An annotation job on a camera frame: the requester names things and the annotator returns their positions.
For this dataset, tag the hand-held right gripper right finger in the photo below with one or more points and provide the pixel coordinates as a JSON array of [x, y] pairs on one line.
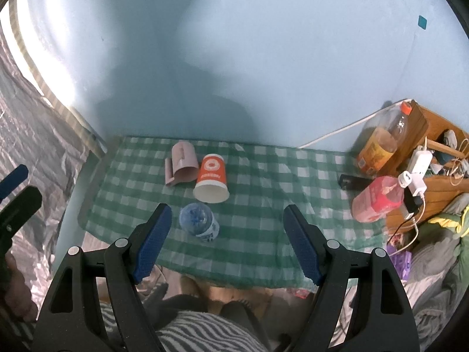
[[302, 242]]

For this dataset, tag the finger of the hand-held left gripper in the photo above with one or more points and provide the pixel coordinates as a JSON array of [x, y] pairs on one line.
[[22, 205], [14, 179]]

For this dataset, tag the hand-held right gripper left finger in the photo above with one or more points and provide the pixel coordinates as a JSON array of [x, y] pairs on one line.
[[154, 242]]

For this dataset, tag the orange paper cup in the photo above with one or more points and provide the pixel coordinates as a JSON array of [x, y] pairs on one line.
[[211, 181]]

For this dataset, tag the clear blue plastic cup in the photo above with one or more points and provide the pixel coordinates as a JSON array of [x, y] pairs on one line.
[[199, 220]]

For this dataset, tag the pink plastic cup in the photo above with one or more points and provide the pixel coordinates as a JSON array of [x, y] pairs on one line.
[[181, 167]]

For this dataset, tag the person's left hand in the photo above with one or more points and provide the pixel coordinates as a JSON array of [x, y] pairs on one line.
[[22, 289]]

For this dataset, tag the silver foil curtain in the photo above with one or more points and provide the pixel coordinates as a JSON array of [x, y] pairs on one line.
[[33, 146]]

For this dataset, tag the green checked tablecloth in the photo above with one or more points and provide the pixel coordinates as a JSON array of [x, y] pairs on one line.
[[263, 198]]

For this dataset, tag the pink plastic bottle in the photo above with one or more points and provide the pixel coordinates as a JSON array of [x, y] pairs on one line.
[[377, 198]]

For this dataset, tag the purple packet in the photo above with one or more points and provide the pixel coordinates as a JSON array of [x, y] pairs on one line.
[[401, 260]]

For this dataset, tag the zebra striped cloth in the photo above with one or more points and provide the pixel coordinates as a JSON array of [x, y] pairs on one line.
[[205, 332]]

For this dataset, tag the black charger plug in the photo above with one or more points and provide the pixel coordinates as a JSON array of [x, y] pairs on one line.
[[412, 202]]

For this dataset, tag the white charger plug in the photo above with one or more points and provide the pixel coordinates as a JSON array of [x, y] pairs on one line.
[[411, 183]]

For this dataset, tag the orange-capped juice bottle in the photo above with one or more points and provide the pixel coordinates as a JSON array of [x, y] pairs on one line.
[[381, 139]]

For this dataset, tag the grey blanket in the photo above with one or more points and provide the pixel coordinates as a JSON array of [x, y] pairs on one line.
[[436, 286]]

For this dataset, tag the white power strip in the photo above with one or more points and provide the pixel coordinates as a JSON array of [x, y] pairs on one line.
[[420, 160]]

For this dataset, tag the wooden side shelf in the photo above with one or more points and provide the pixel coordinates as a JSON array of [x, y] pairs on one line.
[[439, 190]]

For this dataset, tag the yellow-green cloth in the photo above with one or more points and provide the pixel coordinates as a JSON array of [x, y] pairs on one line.
[[454, 223]]

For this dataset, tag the blue tape piece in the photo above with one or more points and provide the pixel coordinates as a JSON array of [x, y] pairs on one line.
[[423, 22]]

